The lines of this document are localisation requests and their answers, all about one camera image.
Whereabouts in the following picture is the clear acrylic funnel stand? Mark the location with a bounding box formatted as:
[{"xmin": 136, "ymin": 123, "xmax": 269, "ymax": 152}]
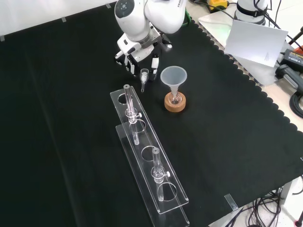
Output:
[{"xmin": 109, "ymin": 84, "xmax": 191, "ymax": 227}]

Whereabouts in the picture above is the coiled black cable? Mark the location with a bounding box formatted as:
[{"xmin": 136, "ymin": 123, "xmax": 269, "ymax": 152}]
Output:
[{"xmin": 289, "ymin": 91, "xmax": 303, "ymax": 119}]

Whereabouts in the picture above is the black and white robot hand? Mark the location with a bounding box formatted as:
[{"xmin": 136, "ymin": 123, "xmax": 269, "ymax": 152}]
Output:
[{"xmin": 114, "ymin": 33, "xmax": 160, "ymax": 82}]

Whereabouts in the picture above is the grey table leg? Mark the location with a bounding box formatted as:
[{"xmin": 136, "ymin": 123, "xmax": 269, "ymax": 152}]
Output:
[{"xmin": 280, "ymin": 175, "xmax": 299, "ymax": 216}]

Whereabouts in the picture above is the cork ring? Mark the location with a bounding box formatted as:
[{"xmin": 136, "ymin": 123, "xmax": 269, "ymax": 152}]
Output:
[{"xmin": 164, "ymin": 92, "xmax": 187, "ymax": 114}]

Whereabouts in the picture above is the translucent plastic funnel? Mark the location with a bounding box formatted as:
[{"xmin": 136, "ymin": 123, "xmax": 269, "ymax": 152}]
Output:
[{"xmin": 160, "ymin": 66, "xmax": 188, "ymax": 101}]

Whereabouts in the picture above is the black and orange tripod leg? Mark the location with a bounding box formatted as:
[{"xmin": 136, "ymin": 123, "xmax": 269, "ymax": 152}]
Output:
[{"xmin": 287, "ymin": 25, "xmax": 303, "ymax": 52}]

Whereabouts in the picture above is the black bench cloth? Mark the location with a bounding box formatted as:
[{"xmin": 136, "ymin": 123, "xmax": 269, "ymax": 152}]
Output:
[{"xmin": 0, "ymin": 0, "xmax": 303, "ymax": 227}]

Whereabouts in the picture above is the white standing card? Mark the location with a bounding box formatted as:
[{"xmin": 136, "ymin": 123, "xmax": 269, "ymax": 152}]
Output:
[{"xmin": 223, "ymin": 19, "xmax": 289, "ymax": 69}]

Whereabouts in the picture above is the black cable bundle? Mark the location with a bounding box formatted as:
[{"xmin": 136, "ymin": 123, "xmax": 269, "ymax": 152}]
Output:
[{"xmin": 245, "ymin": 186, "xmax": 303, "ymax": 227}]

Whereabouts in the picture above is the clear glass weighing funnel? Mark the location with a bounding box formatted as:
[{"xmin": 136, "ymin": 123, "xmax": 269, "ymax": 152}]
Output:
[{"xmin": 140, "ymin": 68, "xmax": 150, "ymax": 93}]

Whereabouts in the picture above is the grey flat board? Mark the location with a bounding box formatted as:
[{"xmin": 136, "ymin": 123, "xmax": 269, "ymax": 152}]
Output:
[{"xmin": 197, "ymin": 11, "xmax": 283, "ymax": 87}]

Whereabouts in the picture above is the black handheld device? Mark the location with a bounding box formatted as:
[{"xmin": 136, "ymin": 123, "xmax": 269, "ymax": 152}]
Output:
[{"xmin": 275, "ymin": 64, "xmax": 303, "ymax": 90}]

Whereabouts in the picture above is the black power adapter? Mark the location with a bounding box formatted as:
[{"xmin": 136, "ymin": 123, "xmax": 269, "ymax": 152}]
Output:
[{"xmin": 282, "ymin": 48, "xmax": 303, "ymax": 66}]

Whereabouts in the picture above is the yellow stop button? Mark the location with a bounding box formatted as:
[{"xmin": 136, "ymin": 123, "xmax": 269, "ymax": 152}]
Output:
[{"xmin": 207, "ymin": 0, "xmax": 230, "ymax": 13}]

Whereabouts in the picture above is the clear round-bottom flask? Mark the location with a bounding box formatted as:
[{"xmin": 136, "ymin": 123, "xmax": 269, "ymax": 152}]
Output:
[{"xmin": 169, "ymin": 91, "xmax": 183, "ymax": 106}]

